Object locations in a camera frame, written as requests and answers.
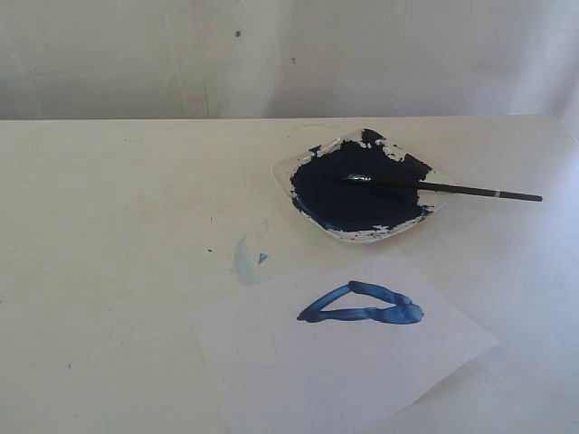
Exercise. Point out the white paper sheet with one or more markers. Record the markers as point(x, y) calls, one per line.
point(334, 350)

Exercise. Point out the white square paint dish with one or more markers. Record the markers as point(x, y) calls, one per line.
point(359, 212)

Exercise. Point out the black thin paintbrush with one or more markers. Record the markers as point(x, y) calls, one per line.
point(438, 188)

